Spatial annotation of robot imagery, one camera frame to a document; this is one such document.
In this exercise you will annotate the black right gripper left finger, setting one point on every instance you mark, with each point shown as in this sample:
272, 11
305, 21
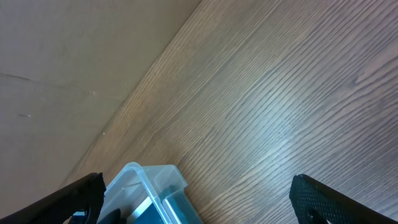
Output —
84, 195

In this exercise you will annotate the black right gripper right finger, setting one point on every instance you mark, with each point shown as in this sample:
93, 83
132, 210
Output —
314, 202

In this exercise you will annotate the dark blue denim cloth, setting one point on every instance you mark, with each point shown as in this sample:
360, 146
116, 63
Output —
146, 214

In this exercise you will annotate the clear plastic storage bin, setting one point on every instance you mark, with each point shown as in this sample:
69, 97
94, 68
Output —
136, 185

